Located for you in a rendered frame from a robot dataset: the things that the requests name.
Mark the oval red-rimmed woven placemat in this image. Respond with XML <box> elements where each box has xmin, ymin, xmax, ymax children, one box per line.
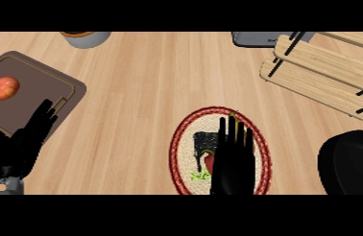
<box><xmin>167</xmin><ymin>106</ymin><xmax>274</xmax><ymax>196</ymax></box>

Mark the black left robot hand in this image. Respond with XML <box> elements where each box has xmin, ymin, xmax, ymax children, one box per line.
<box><xmin>0</xmin><ymin>98</ymin><xmax>60</xmax><ymax>180</ymax></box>

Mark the black rounded object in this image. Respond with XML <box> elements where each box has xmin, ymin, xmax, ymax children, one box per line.
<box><xmin>316</xmin><ymin>129</ymin><xmax>363</xmax><ymax>196</ymax></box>

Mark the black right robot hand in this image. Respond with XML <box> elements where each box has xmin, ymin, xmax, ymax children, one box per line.
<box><xmin>209</xmin><ymin>115</ymin><xmax>257</xmax><ymax>196</ymax></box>

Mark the brown cutting board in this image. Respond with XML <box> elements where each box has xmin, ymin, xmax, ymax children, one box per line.
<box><xmin>0</xmin><ymin>50</ymin><xmax>89</xmax><ymax>146</ymax></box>

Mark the wooden tiered shelf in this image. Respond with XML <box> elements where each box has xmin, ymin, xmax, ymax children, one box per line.
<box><xmin>259</xmin><ymin>31</ymin><xmax>363</xmax><ymax>121</ymax></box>

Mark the grey appliance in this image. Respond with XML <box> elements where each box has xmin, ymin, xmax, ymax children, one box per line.
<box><xmin>231</xmin><ymin>31</ymin><xmax>316</xmax><ymax>49</ymax></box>

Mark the red-orange apple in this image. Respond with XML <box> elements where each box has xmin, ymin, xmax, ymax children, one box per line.
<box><xmin>0</xmin><ymin>75</ymin><xmax>21</xmax><ymax>102</ymax></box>

